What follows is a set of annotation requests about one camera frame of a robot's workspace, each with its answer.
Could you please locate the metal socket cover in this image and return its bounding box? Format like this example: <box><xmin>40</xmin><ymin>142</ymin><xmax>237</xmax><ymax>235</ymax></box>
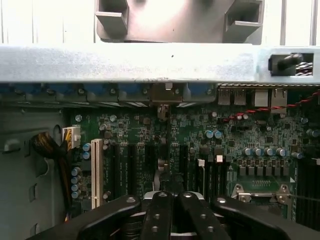
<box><xmin>231</xmin><ymin>183</ymin><xmax>293</xmax><ymax>208</ymax></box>

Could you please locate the white expansion slot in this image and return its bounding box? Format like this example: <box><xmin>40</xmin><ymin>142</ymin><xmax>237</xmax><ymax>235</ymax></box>
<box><xmin>90</xmin><ymin>138</ymin><xmax>105</xmax><ymax>210</ymax></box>

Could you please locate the black open PC case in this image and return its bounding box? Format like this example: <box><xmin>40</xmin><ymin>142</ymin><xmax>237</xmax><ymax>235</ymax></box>
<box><xmin>0</xmin><ymin>43</ymin><xmax>320</xmax><ymax>240</ymax></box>

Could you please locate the black RAM slot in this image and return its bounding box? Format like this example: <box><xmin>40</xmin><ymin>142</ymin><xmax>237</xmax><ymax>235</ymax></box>
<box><xmin>197</xmin><ymin>158</ymin><xmax>211</xmax><ymax>198</ymax></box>
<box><xmin>308</xmin><ymin>157</ymin><xmax>320</xmax><ymax>223</ymax></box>
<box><xmin>296</xmin><ymin>157</ymin><xmax>310</xmax><ymax>223</ymax></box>

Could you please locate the yellow black power wire bundle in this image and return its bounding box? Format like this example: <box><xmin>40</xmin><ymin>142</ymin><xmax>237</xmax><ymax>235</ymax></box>
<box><xmin>31</xmin><ymin>126</ymin><xmax>82</xmax><ymax>224</ymax></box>

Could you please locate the green motherboard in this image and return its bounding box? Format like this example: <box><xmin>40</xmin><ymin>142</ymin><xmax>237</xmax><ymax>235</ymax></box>
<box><xmin>62</xmin><ymin>87</ymin><xmax>320</xmax><ymax>226</ymax></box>

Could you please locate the grey parts rack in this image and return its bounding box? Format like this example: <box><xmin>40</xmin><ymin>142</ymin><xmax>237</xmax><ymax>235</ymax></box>
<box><xmin>94</xmin><ymin>0</ymin><xmax>265</xmax><ymax>44</ymax></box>

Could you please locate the thin metal locking lever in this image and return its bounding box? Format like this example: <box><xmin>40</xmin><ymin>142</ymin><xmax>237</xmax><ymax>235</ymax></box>
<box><xmin>249</xmin><ymin>192</ymin><xmax>320</xmax><ymax>201</ymax></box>

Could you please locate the red black twisted wire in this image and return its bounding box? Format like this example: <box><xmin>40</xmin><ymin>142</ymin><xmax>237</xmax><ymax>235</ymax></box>
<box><xmin>221</xmin><ymin>90</ymin><xmax>320</xmax><ymax>124</ymax></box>

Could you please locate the black expansion slot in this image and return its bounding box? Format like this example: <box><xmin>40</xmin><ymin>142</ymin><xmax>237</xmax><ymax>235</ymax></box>
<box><xmin>111</xmin><ymin>143</ymin><xmax>121</xmax><ymax>199</ymax></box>
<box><xmin>144</xmin><ymin>144</ymin><xmax>156</xmax><ymax>194</ymax></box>
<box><xmin>128</xmin><ymin>144</ymin><xmax>139</xmax><ymax>198</ymax></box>
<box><xmin>178</xmin><ymin>144</ymin><xmax>190</xmax><ymax>194</ymax></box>

